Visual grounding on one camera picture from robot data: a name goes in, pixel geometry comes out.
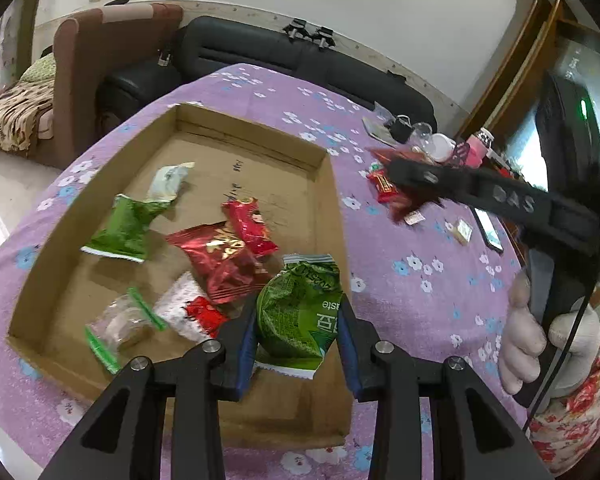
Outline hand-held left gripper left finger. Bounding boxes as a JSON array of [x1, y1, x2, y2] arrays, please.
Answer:
[[37, 305, 258, 480]]

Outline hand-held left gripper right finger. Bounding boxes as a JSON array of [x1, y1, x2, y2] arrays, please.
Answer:
[[337, 292, 553, 480]]

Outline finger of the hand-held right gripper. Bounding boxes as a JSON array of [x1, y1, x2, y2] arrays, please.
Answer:
[[387, 156, 486, 206]]

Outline bright red packet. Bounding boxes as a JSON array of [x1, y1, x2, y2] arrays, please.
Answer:
[[365, 147, 403, 206]]

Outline green packet with white edge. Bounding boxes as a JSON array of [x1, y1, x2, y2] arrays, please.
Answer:
[[252, 254, 343, 380]]

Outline large white red packet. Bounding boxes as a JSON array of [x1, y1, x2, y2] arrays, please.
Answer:
[[152, 271, 229, 345]]

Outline dark red packet gold print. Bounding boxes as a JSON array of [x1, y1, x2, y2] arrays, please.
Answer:
[[166, 222, 261, 281]]

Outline clear packet with green strips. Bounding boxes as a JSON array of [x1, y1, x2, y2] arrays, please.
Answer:
[[85, 287, 168, 376]]

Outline red cartoon print packet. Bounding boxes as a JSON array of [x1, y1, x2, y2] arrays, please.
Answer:
[[221, 197, 279, 258]]

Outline cardboard box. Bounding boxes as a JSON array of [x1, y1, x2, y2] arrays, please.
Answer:
[[5, 102, 353, 451]]

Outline green leaf print packet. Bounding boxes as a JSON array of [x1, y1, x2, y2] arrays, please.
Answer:
[[80, 194, 177, 263]]

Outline person's right forearm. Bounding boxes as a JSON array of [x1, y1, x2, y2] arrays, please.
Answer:
[[527, 335, 600, 478]]

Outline person's right hand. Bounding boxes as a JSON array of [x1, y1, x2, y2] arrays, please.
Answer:
[[500, 267, 600, 398]]

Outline white round container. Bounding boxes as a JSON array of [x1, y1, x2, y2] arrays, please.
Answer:
[[427, 133, 456, 162]]

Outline black charger device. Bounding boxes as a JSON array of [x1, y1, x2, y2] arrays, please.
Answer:
[[390, 114, 413, 142]]

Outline pink jar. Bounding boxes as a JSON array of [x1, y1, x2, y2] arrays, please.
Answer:
[[467, 127, 496, 168]]

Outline olive pouch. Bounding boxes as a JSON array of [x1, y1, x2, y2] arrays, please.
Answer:
[[362, 115, 395, 141]]

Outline black smartphone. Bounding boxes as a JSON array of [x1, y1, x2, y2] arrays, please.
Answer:
[[472, 206, 505, 253]]

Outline wooden cabinet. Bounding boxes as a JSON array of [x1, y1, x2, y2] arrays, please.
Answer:
[[455, 0, 576, 161]]

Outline black leather sofa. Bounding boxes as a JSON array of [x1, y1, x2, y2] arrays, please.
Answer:
[[97, 15, 438, 133]]

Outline brown patterned blanket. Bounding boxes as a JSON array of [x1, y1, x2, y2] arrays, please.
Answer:
[[0, 82, 56, 153]]

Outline brown armchair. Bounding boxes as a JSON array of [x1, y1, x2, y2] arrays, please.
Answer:
[[52, 2, 183, 171]]

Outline green pillow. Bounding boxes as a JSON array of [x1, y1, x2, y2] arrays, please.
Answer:
[[19, 52, 57, 83]]

